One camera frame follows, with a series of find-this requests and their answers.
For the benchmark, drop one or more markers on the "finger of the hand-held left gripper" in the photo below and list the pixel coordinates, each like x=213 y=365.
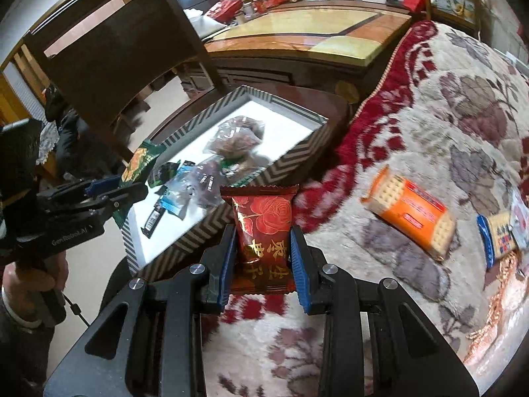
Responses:
x=103 y=185
x=124 y=196

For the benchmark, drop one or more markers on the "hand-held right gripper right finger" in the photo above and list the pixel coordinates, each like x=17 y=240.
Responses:
x=298 y=269

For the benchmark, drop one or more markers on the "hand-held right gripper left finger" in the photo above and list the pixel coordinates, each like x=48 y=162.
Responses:
x=225 y=264

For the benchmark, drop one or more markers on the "green orange snack packet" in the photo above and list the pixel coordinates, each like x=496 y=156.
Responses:
x=138 y=161

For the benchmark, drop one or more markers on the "red rose snack packet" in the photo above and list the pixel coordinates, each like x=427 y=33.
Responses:
x=264 y=219

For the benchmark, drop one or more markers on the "clear bag of red dates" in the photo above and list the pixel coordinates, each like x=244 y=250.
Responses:
x=202 y=186

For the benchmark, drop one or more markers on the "striped cardboard box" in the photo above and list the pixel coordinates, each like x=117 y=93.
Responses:
x=285 y=165

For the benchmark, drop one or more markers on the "clear bag of nuts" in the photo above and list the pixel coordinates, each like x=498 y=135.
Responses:
x=239 y=136

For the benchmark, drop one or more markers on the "person's left forearm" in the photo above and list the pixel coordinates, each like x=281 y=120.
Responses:
x=16 y=351

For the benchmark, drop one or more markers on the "person's left hand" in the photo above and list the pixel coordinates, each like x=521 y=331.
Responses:
x=29 y=281

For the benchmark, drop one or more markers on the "white lace cloth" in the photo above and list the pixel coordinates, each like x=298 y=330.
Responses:
x=45 y=144

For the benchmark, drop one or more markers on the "black snack bar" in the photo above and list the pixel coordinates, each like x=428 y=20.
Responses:
x=151 y=221

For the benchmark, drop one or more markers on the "dark green small packet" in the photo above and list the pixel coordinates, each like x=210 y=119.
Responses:
x=165 y=173

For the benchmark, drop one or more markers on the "orange cracker pack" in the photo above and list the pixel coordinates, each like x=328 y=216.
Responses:
x=413 y=215

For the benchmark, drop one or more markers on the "wooden chair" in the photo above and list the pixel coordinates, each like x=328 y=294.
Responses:
x=124 y=29

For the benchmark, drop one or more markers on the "white tissue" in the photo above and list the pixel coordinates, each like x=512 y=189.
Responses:
x=194 y=14

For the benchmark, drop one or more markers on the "blue-edged cracker packet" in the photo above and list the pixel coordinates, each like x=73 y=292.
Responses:
x=498 y=235

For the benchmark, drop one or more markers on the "red box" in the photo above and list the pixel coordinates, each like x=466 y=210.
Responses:
x=225 y=8

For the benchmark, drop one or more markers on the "floral plush blanket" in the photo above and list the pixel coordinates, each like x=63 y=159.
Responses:
x=454 y=111

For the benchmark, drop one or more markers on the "white red snack packet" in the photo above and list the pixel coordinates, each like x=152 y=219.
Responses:
x=521 y=215

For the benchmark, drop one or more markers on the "glass-topped wooden table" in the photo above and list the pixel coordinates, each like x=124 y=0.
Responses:
x=310 y=29

